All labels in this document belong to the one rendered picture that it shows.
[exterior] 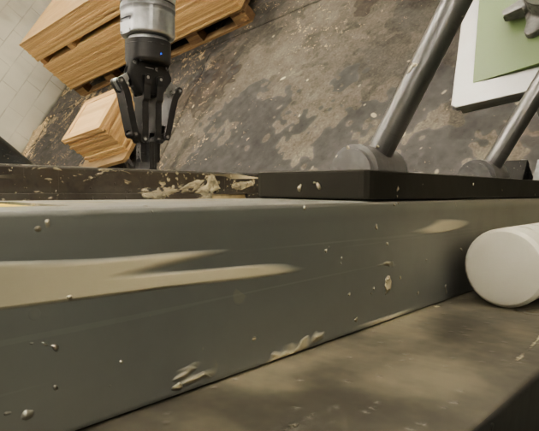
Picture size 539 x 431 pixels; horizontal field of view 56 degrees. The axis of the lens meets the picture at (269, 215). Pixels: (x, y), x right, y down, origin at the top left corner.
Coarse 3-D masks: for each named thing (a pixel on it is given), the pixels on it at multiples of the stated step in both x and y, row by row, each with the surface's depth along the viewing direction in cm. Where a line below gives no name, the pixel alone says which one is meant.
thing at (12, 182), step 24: (0, 168) 62; (24, 168) 64; (48, 168) 66; (72, 168) 68; (96, 168) 71; (120, 168) 74; (0, 192) 62; (24, 192) 64; (48, 192) 66; (72, 192) 68; (96, 192) 71; (120, 192) 74; (144, 192) 77; (168, 192) 80; (192, 192) 83; (216, 192) 87; (240, 192) 91
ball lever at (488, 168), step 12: (528, 96) 26; (516, 108) 27; (528, 108) 27; (516, 120) 27; (528, 120) 27; (504, 132) 27; (516, 132) 27; (504, 144) 27; (492, 156) 28; (504, 156) 28; (468, 168) 28; (480, 168) 28; (492, 168) 27; (504, 168) 29
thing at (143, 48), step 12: (144, 36) 81; (132, 48) 81; (144, 48) 81; (156, 48) 81; (168, 48) 83; (132, 60) 81; (144, 60) 81; (156, 60) 82; (168, 60) 83; (132, 72) 81; (144, 72) 83; (156, 72) 84; (168, 72) 86; (132, 84) 83; (168, 84) 86
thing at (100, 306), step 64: (0, 256) 8; (64, 256) 9; (128, 256) 10; (192, 256) 11; (256, 256) 12; (320, 256) 14; (384, 256) 16; (448, 256) 20; (0, 320) 8; (64, 320) 9; (128, 320) 10; (192, 320) 11; (256, 320) 12; (320, 320) 14; (384, 320) 16; (0, 384) 8; (64, 384) 9; (128, 384) 10; (192, 384) 11
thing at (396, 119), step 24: (456, 0) 17; (432, 24) 18; (456, 24) 17; (432, 48) 18; (408, 72) 18; (432, 72) 18; (408, 96) 18; (384, 120) 19; (408, 120) 19; (384, 144) 19; (336, 168) 19; (360, 168) 19; (384, 168) 19
